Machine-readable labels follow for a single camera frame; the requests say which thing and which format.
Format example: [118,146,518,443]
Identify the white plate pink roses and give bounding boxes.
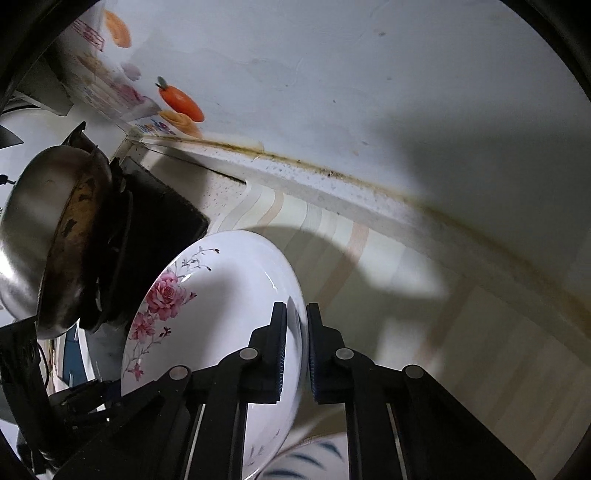
[121,230,308,479]

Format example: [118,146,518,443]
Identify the white plate blue leaves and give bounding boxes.
[257,433,349,480]

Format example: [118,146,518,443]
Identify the striped table mat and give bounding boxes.
[211,184,590,479]

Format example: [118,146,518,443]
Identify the black gas stove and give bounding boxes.
[80,157,208,332]

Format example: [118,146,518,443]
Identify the steel wok pot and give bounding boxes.
[1,145,112,339]

